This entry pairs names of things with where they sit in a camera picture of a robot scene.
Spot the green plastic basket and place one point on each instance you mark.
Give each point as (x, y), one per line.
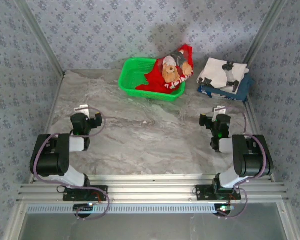
(132, 75)

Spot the red printed t-shirt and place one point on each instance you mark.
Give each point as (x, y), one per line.
(155, 80)

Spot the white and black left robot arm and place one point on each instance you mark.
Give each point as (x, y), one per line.
(47, 160)

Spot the folded blue t-shirt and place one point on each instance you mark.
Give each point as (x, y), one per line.
(243, 90)

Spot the folded white t-shirt black print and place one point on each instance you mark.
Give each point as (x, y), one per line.
(215, 71)

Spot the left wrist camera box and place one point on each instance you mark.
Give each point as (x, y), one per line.
(81, 108)

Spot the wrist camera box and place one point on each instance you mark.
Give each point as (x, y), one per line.
(219, 109)
(81, 108)

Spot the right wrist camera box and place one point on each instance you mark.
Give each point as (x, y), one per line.
(219, 109)

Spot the aluminium table side rail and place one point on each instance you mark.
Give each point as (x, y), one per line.
(252, 113)
(51, 115)

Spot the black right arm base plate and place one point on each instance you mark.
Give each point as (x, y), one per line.
(205, 193)

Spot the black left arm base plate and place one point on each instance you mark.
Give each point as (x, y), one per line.
(75, 195)

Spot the aluminium frame post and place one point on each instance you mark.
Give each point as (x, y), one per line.
(43, 42)
(262, 32)

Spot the aluminium mounting rail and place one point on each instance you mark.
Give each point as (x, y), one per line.
(150, 190)

